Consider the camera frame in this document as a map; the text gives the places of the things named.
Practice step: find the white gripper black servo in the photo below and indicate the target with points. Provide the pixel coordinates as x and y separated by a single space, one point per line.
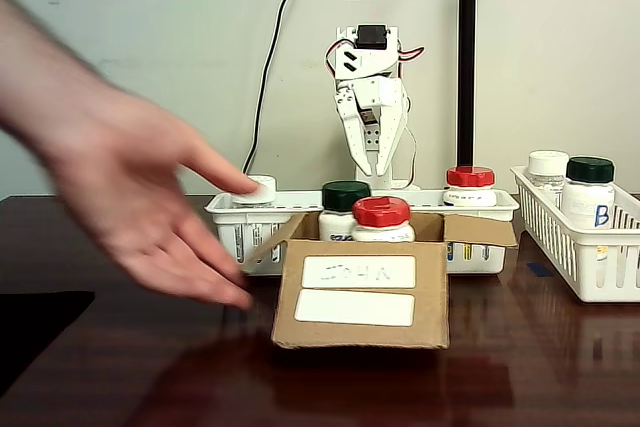
376 93

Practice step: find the green-capped bottle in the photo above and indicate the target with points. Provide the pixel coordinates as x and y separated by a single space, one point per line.
345 194

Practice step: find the cardboard box with white labels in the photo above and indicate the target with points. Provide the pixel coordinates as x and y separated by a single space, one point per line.
360 337

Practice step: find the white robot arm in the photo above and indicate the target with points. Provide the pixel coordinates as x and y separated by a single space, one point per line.
372 59

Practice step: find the person's bare forearm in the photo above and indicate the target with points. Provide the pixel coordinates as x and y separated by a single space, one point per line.
30 72

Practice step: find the green-capped bottle basket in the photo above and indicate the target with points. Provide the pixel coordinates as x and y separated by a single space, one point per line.
590 169

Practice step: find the person's bare hand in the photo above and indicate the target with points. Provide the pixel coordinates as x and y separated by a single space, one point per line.
130 172

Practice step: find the black vertical pole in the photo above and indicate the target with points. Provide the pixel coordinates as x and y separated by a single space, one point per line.
467 47

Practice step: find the blue tape piece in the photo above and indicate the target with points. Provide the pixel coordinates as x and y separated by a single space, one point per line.
540 270

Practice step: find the black mat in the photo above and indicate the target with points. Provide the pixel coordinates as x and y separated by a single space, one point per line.
30 327

